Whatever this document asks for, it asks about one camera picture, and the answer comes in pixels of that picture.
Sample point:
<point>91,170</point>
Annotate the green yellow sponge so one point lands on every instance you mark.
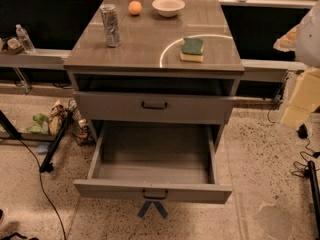
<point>192,50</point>

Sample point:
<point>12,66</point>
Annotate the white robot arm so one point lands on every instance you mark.
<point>304,39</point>

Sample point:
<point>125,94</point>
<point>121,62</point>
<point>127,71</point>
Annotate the white paper bowl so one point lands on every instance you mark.
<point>168,8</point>

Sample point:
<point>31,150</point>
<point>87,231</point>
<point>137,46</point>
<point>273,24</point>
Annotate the bowl with items on ledge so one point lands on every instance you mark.
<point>10,46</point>

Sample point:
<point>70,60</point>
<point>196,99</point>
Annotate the grey drawer cabinet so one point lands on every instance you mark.
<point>148,59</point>

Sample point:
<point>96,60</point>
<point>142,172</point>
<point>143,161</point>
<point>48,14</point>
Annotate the open bottom drawer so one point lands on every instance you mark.
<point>155,162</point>

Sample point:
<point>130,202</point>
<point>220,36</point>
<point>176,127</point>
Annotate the closed upper drawer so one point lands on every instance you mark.
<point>192,109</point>

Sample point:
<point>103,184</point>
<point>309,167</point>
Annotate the pile of snack packages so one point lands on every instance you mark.
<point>78,127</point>

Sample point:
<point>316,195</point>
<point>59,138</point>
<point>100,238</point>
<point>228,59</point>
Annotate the orange fruit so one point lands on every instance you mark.
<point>135,8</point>

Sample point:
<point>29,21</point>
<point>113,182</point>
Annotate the silver drink can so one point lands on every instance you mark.
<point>110,23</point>

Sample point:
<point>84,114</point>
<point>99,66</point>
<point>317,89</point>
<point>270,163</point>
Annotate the green plastic bag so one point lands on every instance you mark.
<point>40,125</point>

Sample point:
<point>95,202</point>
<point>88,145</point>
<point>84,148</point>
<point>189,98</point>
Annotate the black tripod leg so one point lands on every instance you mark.
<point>47,165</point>

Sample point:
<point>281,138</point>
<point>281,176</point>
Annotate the black power adapter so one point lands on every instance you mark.
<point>302,132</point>

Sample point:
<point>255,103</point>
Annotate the clear plastic water bottle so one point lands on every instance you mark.
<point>25,40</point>

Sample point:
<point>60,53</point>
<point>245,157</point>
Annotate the black stand right edge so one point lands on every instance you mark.
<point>315,191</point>

